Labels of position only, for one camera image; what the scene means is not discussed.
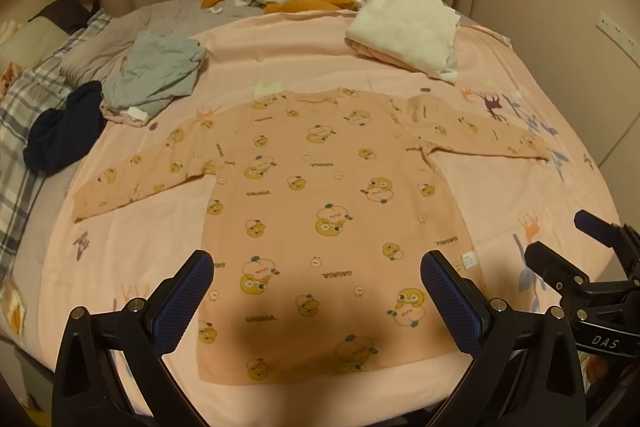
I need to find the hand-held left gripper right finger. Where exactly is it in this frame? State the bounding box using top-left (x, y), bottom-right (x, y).
top-left (420, 249), bottom-right (588, 427)

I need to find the pink animal print blanket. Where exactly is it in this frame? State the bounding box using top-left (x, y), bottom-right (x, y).
top-left (37, 9), bottom-right (623, 425)

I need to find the white folded garment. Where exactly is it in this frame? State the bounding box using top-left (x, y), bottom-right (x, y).
top-left (345, 0), bottom-right (461, 85)

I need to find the pink folded garment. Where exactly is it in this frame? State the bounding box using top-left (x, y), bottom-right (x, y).
top-left (348, 38), bottom-right (417, 70)

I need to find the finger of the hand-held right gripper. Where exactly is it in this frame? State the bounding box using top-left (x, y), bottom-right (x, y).
top-left (573, 210), bottom-right (640, 269)
top-left (524, 240), bottom-right (592, 294)

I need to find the beige and brown pillow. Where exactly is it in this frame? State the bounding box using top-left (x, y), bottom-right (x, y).
top-left (0, 0), bottom-right (101, 70)

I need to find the plaid bed sheet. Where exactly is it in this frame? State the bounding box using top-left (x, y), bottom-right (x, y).
top-left (0, 9), bottom-right (113, 260)

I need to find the grey garment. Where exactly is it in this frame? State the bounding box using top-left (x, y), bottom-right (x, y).
top-left (101, 31), bottom-right (207, 116)

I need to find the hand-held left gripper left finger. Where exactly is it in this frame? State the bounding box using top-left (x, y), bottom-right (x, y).
top-left (51, 249), bottom-right (216, 427)

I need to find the white wall socket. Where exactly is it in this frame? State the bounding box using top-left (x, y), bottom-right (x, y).
top-left (596, 11), bottom-right (640, 54)

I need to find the pink cartoon print shirt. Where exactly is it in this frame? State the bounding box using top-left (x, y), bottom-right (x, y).
top-left (71, 88), bottom-right (552, 389)

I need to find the dark navy garment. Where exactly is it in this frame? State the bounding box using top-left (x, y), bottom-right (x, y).
top-left (23, 80), bottom-right (107, 174)

